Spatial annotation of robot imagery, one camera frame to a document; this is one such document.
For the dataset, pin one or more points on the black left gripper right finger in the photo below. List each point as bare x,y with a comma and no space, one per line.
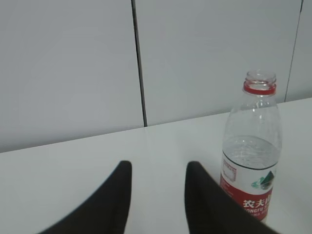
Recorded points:
209,210

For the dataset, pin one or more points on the clear water bottle red label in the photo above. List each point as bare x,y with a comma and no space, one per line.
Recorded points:
252,144

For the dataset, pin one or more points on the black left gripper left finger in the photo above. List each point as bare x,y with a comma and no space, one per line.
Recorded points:
105,211

